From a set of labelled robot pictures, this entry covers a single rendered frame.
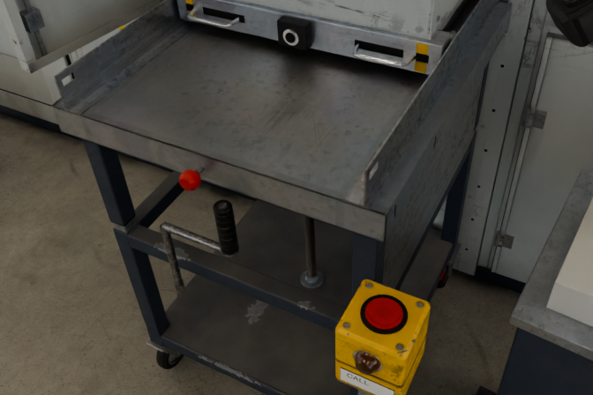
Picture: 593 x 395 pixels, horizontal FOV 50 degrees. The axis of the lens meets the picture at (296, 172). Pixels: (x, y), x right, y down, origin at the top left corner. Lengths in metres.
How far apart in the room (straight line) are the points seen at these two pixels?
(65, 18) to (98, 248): 0.94
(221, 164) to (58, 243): 1.25
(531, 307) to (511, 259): 0.89
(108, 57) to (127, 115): 0.14
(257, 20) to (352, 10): 0.20
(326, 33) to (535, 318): 0.59
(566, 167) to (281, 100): 0.75
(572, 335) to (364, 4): 0.60
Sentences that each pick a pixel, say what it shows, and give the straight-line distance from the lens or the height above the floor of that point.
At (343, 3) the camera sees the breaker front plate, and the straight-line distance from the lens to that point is 1.12.
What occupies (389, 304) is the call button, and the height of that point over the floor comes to 0.91.
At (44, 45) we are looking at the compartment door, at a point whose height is 0.86.
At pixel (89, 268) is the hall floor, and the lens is 2.05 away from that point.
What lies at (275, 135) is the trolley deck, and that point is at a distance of 1.00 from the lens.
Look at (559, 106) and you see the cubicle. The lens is 1.48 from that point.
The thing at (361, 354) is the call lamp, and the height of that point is 0.88.
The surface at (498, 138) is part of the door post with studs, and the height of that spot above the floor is 0.50.
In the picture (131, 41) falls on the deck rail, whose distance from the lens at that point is 1.24.
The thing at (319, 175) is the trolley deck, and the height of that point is 0.85.
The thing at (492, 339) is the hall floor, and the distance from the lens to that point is 1.81.
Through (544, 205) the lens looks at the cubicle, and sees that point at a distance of 1.66.
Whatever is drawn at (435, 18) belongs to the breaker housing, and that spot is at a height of 0.96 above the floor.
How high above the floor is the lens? 1.46
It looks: 41 degrees down
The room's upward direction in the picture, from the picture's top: 3 degrees counter-clockwise
